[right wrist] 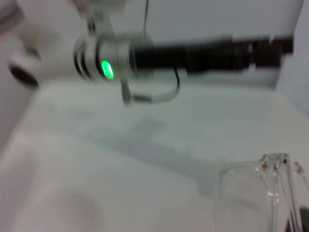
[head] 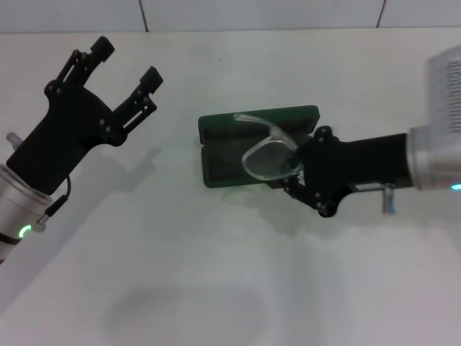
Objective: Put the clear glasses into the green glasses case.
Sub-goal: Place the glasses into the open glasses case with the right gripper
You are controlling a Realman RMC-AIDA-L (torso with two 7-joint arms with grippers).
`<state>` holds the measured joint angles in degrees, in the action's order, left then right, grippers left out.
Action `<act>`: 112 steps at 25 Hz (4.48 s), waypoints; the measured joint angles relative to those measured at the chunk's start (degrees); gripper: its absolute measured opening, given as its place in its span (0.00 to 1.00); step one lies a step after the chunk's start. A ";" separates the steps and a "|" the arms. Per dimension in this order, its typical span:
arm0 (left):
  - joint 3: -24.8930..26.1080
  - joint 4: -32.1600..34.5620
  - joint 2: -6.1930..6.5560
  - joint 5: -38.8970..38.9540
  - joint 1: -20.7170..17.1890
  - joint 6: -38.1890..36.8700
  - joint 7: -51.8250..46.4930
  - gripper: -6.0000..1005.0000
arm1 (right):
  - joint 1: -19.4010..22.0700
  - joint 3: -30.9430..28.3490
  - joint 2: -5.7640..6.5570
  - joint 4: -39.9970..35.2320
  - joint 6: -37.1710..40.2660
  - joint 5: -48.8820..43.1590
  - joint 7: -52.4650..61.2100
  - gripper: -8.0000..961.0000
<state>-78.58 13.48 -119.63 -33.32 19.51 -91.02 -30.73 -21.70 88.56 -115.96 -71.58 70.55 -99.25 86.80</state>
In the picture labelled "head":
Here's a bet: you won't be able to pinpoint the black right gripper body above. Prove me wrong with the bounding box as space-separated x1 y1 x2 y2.
298 125 412 218

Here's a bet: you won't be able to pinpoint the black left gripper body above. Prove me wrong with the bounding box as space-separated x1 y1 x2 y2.
6 81 129 196

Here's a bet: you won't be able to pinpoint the clear plastic glasses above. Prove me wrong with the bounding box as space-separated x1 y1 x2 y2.
233 112 302 181

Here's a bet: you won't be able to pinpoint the green glasses case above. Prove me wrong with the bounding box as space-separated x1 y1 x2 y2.
197 105 321 189

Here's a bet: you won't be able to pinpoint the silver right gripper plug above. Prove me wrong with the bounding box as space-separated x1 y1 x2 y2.
380 182 396 216

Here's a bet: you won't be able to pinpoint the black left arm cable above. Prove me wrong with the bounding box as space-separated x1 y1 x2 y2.
34 174 73 234

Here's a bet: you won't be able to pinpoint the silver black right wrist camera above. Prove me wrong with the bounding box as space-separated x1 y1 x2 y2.
424 45 461 135

